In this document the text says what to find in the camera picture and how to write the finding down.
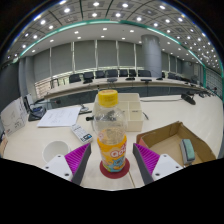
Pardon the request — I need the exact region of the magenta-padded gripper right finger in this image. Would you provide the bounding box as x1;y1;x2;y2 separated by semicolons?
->
132;142;184;186

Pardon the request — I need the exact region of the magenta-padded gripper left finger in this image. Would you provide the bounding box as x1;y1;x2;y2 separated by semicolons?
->
42;143;93;186

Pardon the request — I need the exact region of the clear bottle yellow cap label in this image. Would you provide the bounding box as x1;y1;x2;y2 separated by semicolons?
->
92;89;130;174

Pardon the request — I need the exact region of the brown cardboard box red label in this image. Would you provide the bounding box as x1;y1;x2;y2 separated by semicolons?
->
135;120;217;168

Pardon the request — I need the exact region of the white remote control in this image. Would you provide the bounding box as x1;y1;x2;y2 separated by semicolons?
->
70;122;94;145

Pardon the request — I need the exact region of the flat round red coaster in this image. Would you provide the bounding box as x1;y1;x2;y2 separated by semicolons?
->
99;157;131;180

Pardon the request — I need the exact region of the grey green board eraser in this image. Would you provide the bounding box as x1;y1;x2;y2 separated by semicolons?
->
179;138;196;166

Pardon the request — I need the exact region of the white printed paper sheet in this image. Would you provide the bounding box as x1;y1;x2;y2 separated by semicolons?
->
36;105;82;129

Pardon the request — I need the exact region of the beige compartment organizer tray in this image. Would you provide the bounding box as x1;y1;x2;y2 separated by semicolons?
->
117;92;145;133

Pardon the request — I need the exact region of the black desk telephone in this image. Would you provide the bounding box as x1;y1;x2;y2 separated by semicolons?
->
27;104;48;122

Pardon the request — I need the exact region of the long curved conference desk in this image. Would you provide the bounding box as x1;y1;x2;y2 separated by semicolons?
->
42;76;209;102

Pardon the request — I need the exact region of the row of black office chairs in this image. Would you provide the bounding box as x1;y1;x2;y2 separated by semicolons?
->
49;68;201;88

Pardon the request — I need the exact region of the group of ceiling lights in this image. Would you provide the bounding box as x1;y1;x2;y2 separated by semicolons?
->
11;0;221;73

